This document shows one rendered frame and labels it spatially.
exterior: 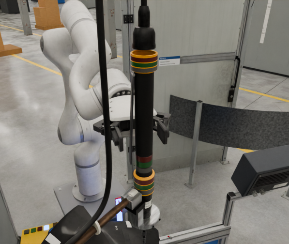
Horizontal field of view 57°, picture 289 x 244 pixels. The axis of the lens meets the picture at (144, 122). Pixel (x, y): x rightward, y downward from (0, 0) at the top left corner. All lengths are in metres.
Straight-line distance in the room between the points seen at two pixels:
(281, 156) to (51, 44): 1.06
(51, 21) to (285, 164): 12.29
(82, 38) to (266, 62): 6.19
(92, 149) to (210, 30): 1.70
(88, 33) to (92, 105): 0.24
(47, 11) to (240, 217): 11.60
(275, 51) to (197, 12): 4.41
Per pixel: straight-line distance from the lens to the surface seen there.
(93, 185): 1.35
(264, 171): 1.22
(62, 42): 1.05
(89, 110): 0.67
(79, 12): 0.90
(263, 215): 2.82
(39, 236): 1.16
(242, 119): 2.46
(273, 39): 6.70
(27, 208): 2.87
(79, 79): 0.73
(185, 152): 2.99
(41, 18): 12.81
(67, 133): 1.16
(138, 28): 0.41
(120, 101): 0.58
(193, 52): 2.53
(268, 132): 2.56
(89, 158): 1.25
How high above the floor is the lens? 1.93
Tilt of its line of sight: 28 degrees down
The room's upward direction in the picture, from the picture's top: straight up
